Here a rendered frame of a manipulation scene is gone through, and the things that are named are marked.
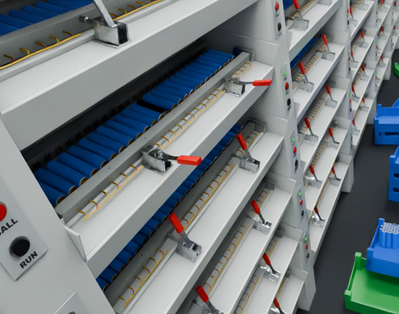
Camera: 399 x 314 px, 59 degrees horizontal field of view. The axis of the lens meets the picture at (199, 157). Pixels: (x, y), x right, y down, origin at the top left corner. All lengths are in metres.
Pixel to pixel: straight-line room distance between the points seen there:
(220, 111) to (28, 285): 0.43
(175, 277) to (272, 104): 0.49
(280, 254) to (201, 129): 0.61
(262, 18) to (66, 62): 0.51
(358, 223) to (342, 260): 0.23
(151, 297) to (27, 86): 0.37
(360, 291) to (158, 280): 1.00
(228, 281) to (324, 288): 0.72
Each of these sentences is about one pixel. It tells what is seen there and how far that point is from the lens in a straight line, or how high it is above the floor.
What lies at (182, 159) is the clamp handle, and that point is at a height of 0.95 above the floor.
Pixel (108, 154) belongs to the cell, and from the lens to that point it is 0.53.
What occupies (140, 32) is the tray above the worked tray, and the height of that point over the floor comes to 1.12.
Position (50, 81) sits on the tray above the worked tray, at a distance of 0.39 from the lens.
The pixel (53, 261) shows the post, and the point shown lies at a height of 0.96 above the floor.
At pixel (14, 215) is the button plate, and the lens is 0.37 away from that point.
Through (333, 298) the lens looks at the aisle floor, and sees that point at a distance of 1.47.
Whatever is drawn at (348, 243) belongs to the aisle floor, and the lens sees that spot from 1.65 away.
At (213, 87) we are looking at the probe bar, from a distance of 0.70.
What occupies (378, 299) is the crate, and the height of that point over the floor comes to 0.00.
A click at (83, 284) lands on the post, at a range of 0.45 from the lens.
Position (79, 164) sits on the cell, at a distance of 0.53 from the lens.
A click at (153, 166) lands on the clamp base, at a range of 0.53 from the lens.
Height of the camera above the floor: 1.19
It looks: 30 degrees down
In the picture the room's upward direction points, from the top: 16 degrees counter-clockwise
